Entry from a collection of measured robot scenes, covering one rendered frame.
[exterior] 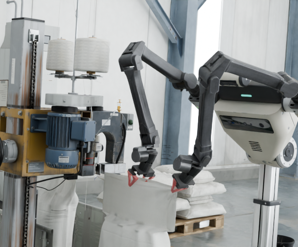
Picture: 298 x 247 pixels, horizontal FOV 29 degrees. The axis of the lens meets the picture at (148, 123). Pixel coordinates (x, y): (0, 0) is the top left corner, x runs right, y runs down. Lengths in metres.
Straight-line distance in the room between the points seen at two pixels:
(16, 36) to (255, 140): 1.24
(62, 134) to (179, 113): 6.29
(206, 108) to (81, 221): 1.57
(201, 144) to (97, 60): 0.64
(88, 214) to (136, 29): 5.24
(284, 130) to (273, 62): 8.42
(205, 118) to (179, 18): 6.68
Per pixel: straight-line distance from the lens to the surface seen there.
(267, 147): 2.80
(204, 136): 2.39
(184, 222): 6.01
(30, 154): 2.72
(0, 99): 6.84
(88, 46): 2.66
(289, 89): 2.45
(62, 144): 2.58
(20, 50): 2.74
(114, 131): 3.00
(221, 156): 10.04
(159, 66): 2.70
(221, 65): 2.23
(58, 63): 2.88
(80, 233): 3.67
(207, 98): 2.29
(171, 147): 8.92
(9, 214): 2.83
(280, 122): 2.67
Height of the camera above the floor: 1.44
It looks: 3 degrees down
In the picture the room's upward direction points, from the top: 4 degrees clockwise
